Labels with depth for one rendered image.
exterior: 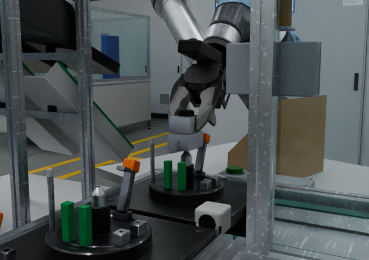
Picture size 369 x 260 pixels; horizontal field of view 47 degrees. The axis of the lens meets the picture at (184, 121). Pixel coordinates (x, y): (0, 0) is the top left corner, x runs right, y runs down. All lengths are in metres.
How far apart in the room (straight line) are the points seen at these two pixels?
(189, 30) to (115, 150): 0.37
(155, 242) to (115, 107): 6.30
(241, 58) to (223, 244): 0.26
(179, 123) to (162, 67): 8.28
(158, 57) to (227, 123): 5.20
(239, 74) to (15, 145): 0.37
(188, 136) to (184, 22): 0.46
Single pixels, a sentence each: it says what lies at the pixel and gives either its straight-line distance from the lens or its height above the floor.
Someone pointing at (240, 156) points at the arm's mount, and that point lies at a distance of 1.32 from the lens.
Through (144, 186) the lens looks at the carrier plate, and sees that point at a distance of 0.86.
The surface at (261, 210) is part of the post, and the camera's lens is 0.58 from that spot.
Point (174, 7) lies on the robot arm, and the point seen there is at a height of 1.36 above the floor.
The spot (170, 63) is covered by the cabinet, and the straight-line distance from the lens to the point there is 8.93.
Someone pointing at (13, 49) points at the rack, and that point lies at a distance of 0.72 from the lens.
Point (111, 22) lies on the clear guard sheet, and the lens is 6.87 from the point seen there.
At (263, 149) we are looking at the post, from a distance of 0.56.
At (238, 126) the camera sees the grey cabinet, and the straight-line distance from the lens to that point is 4.02.
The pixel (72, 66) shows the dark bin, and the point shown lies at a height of 1.20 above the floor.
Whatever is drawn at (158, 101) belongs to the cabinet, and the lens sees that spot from 9.12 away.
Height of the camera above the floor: 1.22
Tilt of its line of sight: 8 degrees down
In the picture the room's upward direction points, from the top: straight up
